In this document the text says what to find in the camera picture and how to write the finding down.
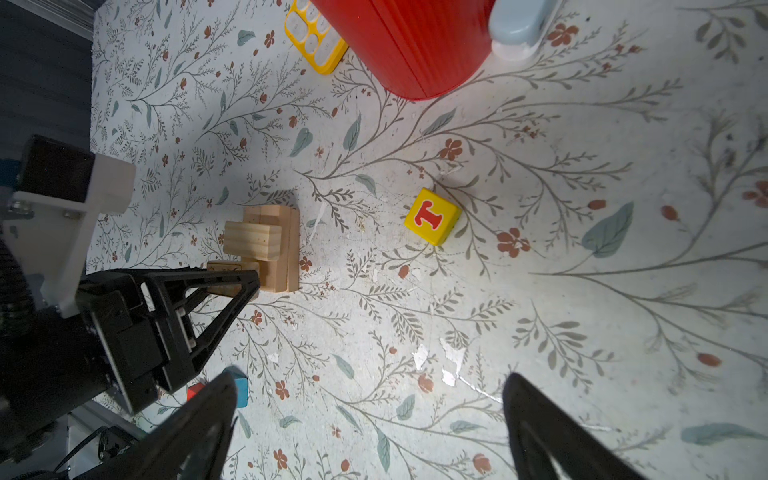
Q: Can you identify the red pencil cup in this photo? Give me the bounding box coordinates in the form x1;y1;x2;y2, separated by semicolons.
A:
314;0;494;101

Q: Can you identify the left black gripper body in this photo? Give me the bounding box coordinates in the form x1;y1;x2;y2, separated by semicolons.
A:
77;269;198;414

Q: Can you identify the light blue eraser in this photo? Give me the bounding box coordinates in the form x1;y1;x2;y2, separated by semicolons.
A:
488;0;562;63

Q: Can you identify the grooved light wood block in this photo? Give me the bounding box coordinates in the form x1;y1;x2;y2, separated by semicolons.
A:
223;221;282;262

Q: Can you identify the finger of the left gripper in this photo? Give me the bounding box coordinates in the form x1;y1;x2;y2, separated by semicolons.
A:
137;267;261;372

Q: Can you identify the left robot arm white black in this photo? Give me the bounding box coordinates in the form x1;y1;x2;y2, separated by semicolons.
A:
1;246;261;461

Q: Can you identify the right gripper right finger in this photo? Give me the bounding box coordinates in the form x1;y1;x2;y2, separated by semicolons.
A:
502;373;642;479

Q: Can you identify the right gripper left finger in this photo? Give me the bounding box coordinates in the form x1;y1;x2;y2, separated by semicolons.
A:
79;372;237;480

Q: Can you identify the yellow letter cube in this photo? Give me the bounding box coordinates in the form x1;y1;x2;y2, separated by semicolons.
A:
404;188;461;246

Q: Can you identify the teal block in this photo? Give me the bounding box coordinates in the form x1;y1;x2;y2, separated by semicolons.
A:
225;365;249;409

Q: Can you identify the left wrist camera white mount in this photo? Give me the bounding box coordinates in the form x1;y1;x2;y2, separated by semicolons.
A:
1;135;136;318

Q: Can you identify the red cube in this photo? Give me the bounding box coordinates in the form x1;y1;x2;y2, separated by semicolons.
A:
186;382;206;400

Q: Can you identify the yellow calculator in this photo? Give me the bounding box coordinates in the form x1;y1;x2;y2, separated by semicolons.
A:
284;0;349;75

